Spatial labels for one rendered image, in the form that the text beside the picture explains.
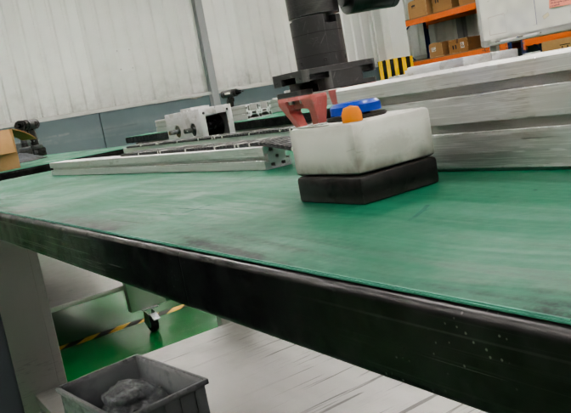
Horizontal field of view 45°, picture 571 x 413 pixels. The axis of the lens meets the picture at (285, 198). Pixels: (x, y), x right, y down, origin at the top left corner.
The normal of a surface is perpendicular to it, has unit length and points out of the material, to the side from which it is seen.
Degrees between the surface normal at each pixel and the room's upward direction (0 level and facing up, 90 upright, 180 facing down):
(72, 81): 90
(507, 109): 90
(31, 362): 90
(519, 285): 0
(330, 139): 90
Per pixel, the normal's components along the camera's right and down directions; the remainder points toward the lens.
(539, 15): -0.82, 0.22
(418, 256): -0.18, -0.97
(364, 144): 0.56, 0.02
